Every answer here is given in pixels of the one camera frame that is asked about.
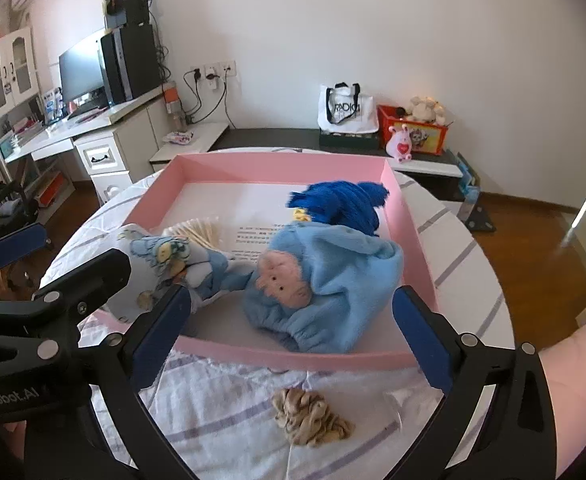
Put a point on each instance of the cream plush sheep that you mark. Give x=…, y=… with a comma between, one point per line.
x=423, y=107

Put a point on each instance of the white low shelf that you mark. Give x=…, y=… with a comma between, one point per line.
x=203, y=135

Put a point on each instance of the pink printed fabric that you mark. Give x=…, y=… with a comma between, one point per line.
x=578, y=395

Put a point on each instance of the white tote bag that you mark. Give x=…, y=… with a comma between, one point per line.
x=353, y=112

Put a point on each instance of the clear bag of cotton swabs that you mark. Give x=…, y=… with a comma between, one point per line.
x=198, y=232

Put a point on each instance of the white glass-door cabinet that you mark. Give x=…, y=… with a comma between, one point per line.
x=15, y=80

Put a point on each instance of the pink heart plush toy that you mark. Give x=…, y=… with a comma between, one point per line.
x=402, y=147

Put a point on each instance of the black metal bracket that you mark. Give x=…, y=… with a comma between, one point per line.
x=480, y=220

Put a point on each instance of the black computer tower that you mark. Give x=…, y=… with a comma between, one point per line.
x=133, y=62

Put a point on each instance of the black office chair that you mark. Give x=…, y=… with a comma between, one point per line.
x=8, y=205

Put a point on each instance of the small snack packet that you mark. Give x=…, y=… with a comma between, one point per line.
x=178, y=137

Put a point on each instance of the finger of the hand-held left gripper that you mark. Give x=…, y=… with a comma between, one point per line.
x=18, y=245
x=98, y=275

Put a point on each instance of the white drawer cabinet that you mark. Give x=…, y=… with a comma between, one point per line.
x=108, y=170

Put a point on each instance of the red toy box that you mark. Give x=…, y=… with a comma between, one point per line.
x=430, y=137

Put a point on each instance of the dark blue knitted hat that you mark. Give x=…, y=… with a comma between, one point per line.
x=343, y=207

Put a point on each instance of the blue white desk boxes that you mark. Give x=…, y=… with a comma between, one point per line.
x=54, y=105

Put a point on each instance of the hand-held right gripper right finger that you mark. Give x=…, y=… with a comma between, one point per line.
x=418, y=330

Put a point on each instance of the black low bench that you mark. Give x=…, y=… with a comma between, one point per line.
x=273, y=137

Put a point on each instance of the pink cardboard box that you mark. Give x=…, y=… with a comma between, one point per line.
x=283, y=167

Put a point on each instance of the blue printed baby cloth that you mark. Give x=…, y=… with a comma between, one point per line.
x=158, y=252

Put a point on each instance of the light blue fleece hat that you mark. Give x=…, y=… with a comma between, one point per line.
x=343, y=285

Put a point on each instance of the tan scrunchie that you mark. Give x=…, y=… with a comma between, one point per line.
x=308, y=417

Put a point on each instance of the black box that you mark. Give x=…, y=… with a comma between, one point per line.
x=133, y=7

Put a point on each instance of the white desk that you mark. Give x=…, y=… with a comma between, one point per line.
x=58, y=137

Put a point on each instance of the white wall sockets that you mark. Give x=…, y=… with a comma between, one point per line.
x=228, y=66

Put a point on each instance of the black computer monitor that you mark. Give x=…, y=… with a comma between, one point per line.
x=80, y=70

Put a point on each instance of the orange white container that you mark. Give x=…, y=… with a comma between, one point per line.
x=171, y=94

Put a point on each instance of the round striped table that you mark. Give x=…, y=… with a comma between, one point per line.
x=223, y=410

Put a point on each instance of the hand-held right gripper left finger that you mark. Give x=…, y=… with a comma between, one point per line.
x=163, y=330

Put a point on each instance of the stack of books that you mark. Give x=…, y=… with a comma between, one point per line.
x=20, y=135

